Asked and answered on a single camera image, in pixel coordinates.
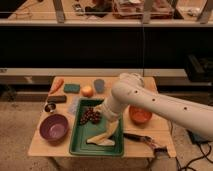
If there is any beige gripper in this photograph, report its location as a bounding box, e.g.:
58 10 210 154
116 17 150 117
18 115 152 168
95 100 119 137

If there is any green sponge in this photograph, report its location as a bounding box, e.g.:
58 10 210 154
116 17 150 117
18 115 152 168
64 84 80 93

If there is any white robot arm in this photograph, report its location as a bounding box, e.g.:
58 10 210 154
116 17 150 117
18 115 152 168
94 73 213 141

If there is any red bowl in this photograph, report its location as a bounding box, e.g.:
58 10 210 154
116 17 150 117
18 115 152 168
129 106 152 125

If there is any purple bowl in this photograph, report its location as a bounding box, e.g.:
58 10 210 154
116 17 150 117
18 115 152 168
39 114 69 142

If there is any bunch of dark grapes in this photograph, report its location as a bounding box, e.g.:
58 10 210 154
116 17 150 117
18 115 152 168
80 108 102 125

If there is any grey blue cup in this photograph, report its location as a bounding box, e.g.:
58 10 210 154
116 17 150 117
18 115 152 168
94 79 105 93

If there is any green plastic tray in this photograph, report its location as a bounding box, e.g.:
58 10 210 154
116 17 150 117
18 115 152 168
68 98 125 157

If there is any wooden table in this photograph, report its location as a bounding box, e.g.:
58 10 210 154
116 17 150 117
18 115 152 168
28 77 176 158

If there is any orange carrot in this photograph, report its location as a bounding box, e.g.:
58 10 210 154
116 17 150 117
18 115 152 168
49 78 64 94

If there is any black rectangular block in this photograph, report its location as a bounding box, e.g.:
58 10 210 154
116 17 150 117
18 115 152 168
47 95 67 103

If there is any small metal cup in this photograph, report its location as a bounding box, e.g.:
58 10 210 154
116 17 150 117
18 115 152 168
44 103 56 113

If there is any black power adapter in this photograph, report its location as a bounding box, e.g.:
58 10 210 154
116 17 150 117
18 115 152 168
187 131 213 144

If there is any black handled knife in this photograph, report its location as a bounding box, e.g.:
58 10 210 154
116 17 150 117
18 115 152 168
123 133 167 154

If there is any black cable on floor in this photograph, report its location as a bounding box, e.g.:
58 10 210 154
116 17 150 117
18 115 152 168
175 141 213 171

